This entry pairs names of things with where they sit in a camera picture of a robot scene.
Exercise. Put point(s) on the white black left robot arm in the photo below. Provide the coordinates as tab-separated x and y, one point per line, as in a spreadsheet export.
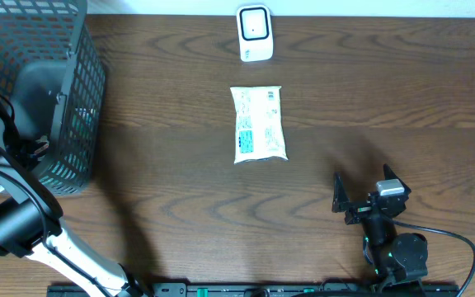
32	224

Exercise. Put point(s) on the grey plastic mesh basket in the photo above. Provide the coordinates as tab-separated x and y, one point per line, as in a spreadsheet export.
49	67

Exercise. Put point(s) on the white barcode scanner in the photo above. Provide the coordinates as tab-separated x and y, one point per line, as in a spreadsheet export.
255	34

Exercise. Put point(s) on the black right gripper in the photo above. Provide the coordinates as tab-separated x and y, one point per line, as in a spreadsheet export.
358	209

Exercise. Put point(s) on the wet wipes pack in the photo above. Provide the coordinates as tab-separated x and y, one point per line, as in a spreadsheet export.
258	127

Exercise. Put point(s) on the teal pack in basket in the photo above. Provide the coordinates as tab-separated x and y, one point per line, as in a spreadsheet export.
83	121

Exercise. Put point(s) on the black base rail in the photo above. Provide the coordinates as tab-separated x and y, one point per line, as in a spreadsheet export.
204	290

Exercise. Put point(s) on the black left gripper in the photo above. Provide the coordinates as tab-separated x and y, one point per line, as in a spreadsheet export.
34	148

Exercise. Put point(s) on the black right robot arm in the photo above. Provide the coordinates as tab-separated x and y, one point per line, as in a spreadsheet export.
397	258

